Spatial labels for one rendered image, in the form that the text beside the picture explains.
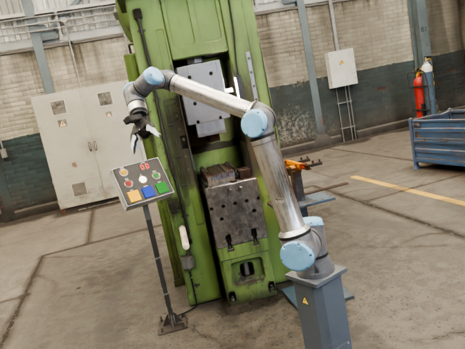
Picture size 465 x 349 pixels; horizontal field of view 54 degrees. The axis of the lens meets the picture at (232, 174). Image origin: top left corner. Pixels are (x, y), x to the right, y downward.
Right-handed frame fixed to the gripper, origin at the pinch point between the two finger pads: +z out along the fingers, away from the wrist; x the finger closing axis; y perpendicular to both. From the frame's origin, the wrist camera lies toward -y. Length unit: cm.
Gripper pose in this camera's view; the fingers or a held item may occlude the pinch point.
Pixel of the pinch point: (144, 145)
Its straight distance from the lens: 207.6
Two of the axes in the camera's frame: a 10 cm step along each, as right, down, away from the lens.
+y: 5.1, 2.8, 8.1
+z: 3.1, 8.2, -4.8
